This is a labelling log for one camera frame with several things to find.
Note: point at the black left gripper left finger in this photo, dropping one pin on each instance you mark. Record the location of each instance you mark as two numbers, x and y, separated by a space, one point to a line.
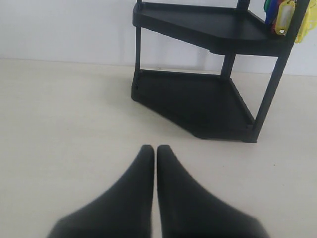
123 211

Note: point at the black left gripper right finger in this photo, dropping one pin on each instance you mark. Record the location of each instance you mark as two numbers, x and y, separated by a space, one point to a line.
187 210

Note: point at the key ring with colourful tags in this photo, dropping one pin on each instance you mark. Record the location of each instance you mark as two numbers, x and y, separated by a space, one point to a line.
279 14

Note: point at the black two-tier shelf rack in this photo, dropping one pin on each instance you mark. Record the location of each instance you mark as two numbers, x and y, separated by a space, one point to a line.
209 106

